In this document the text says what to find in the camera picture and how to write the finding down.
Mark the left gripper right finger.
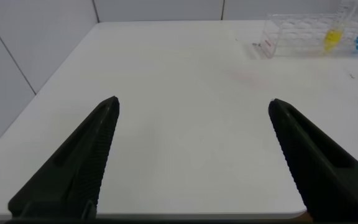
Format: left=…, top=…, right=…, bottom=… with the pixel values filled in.
left=267, top=98, right=358, bottom=223

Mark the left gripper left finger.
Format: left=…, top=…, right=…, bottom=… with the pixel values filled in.
left=7, top=95, right=121, bottom=219

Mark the test tube with yellow pigment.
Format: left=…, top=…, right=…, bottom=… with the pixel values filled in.
left=321, top=0, right=358, bottom=54

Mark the clear plastic test tube rack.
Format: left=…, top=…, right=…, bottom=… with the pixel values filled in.
left=258, top=12, right=358, bottom=60

